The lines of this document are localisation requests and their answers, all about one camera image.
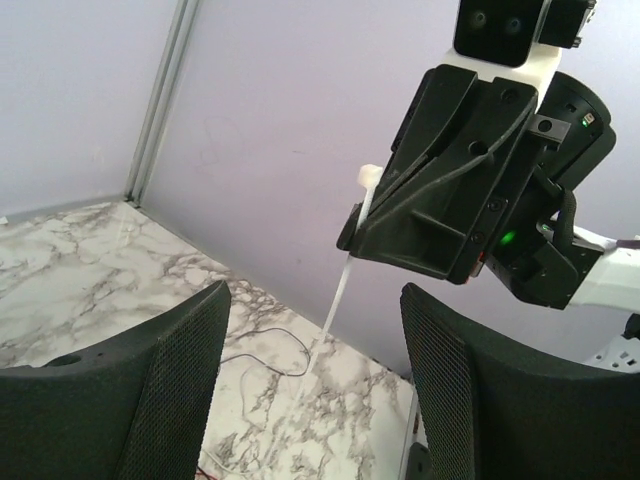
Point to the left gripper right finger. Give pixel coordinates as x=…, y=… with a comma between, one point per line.
x=494, y=408

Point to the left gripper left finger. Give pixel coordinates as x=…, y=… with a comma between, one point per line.
x=134, y=406

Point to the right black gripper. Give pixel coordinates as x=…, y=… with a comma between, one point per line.
x=459, y=163

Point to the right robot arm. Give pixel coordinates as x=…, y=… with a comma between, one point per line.
x=544, y=259

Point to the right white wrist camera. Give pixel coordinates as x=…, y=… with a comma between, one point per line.
x=520, y=40

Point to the right aluminium corner post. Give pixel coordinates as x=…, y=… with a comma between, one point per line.
x=164, y=87

